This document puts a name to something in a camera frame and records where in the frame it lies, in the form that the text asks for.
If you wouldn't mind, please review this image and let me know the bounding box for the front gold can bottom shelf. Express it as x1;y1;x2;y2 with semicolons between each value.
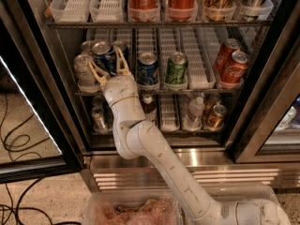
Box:
205;104;227;128

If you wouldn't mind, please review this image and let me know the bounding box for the clear plastic bin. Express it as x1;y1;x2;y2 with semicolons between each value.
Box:
82;189;183;225
182;185;290;225

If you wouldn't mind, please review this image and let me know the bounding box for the middle wire shelf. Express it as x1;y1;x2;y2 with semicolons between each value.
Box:
75;89;241;97

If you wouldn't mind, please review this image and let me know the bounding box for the right clear plastic bin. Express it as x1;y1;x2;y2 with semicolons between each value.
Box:
182;185;290;225

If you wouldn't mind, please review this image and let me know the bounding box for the rear gold can bottom shelf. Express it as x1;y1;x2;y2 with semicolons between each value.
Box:
204;93;221;115

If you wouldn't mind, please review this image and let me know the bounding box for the black floor cable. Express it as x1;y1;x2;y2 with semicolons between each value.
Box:
0;92;83;225

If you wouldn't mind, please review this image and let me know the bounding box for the empty white tray top left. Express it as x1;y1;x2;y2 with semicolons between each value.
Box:
50;0;90;23

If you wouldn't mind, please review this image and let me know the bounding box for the slim silver can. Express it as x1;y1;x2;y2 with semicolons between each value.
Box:
91;106;108;130
91;96;105;107

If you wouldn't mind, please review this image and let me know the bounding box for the right brown drink bottle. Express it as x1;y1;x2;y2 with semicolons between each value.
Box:
142;94;157;123

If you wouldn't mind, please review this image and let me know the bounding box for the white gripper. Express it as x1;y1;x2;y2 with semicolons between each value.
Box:
88;45;139;107

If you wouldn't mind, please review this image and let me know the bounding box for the rear red coca-cola can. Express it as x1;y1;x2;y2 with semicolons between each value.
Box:
215;38;241;75

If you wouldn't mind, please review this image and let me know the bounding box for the clear water bottle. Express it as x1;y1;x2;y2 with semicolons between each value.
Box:
187;97;204;129

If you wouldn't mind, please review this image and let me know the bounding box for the dark blue soda can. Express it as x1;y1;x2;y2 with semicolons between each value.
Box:
138;52;158;85

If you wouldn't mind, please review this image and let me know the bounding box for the top wire shelf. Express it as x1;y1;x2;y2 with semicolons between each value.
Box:
46;20;272;29

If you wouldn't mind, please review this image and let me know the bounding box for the wire shelf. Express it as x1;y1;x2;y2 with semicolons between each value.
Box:
46;20;272;29
75;89;241;97

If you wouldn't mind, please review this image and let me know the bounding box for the rear slim silver can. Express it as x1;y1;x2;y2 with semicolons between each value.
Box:
91;96;105;107

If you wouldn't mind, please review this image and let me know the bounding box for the steel fridge bottom grille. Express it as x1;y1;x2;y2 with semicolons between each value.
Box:
81;148;300;191

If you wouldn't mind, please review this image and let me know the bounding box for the left clear plastic bin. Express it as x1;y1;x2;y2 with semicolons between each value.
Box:
82;189;183;225

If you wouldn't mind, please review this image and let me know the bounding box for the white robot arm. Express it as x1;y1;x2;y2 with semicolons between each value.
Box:
89;46;291;225

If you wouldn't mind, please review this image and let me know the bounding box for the blue pepsi can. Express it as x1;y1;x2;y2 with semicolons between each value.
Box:
112;40;128;60
92;41;116;76

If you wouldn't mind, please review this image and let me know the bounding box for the front red coca-cola can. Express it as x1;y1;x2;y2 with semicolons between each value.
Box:
220;51;248;83

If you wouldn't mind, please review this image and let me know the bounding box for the open glass fridge door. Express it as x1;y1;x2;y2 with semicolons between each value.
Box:
0;0;83;183

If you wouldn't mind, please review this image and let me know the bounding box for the front slim silver can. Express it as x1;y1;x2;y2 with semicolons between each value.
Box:
91;106;108;130

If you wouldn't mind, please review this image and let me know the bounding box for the rear silver soda can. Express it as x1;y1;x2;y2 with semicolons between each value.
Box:
81;40;96;55

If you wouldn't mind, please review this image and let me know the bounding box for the green soda can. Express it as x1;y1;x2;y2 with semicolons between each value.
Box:
165;52;188;85

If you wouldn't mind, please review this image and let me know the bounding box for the front silver soda can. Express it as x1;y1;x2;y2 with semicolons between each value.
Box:
74;54;98;88

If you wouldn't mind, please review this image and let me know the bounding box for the empty white tray middle shelf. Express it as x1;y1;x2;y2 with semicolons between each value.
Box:
181;28;216;89

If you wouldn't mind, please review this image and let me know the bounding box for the silver soda can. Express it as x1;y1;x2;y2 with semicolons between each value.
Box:
74;54;98;88
81;40;96;55

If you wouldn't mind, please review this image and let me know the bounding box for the empty white tray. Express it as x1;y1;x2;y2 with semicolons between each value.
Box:
89;0;125;23
50;0;90;23

